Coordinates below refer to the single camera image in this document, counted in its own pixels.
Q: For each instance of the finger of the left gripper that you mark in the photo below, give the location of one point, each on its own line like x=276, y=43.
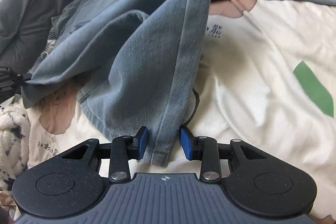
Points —
x=26, y=77

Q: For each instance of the cream bear print bedsheet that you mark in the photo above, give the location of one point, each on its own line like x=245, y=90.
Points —
x=249, y=88

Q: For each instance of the white fuzzy patterned blanket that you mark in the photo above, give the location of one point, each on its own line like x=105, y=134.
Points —
x=15, y=132

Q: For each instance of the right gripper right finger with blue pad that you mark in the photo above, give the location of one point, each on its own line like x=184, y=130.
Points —
x=203, y=149

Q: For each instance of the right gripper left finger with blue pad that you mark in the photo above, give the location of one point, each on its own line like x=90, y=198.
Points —
x=123, y=149

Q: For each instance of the light blue denim shorts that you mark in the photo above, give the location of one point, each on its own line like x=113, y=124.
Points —
x=142, y=57

